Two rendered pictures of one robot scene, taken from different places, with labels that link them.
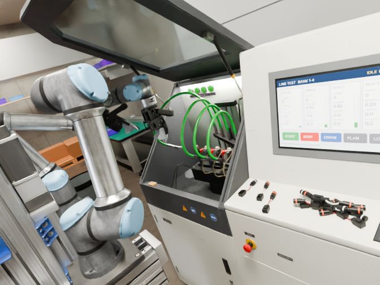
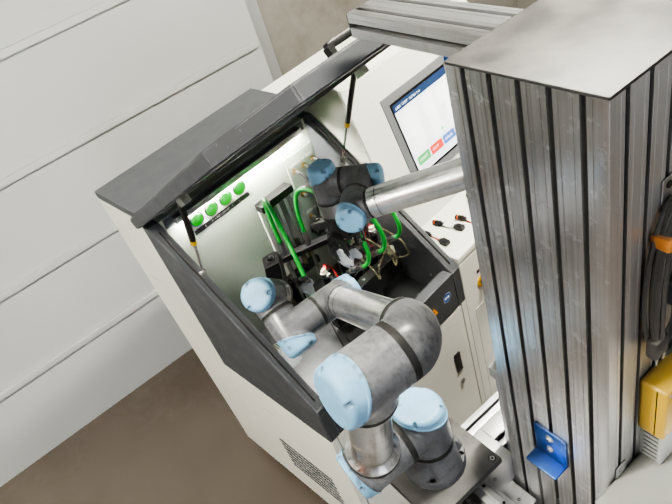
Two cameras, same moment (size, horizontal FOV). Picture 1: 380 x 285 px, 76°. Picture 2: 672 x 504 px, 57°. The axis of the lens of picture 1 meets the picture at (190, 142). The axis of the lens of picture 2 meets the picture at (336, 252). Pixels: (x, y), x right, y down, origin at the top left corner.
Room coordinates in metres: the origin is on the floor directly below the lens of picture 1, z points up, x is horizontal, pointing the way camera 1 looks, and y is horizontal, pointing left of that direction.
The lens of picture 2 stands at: (1.08, 1.53, 2.39)
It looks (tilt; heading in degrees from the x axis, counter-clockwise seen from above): 38 degrees down; 277
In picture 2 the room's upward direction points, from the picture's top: 20 degrees counter-clockwise
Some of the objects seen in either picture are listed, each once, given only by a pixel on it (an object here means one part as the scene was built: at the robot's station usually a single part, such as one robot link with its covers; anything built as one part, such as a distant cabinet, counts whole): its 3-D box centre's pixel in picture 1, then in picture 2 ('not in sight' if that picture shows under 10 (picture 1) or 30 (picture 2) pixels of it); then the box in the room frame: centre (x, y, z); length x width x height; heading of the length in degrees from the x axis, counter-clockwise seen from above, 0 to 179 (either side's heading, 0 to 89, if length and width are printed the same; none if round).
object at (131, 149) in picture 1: (121, 140); not in sight; (4.77, 1.31, 0.42); 2.34 x 0.94 x 0.85; 33
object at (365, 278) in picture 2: (220, 178); (362, 291); (1.24, -0.11, 0.91); 0.34 x 0.10 x 0.15; 40
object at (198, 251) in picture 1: (199, 260); (421, 425); (1.17, 0.17, 0.44); 0.65 x 0.02 x 0.68; 40
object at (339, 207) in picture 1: (328, 203); not in sight; (0.67, -0.39, 1.01); 0.23 x 0.11 x 0.06; 40
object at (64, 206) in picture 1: (69, 205); (431, 449); (1.13, 0.69, 1.09); 0.15 x 0.15 x 0.10
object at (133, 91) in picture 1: (132, 91); (360, 182); (1.12, 0.18, 1.53); 0.11 x 0.11 x 0.08; 74
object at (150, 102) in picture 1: (149, 102); (333, 205); (1.21, 0.13, 1.45); 0.08 x 0.08 x 0.05
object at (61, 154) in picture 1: (68, 152); not in sight; (5.96, 2.98, 0.24); 1.33 x 0.93 x 0.48; 123
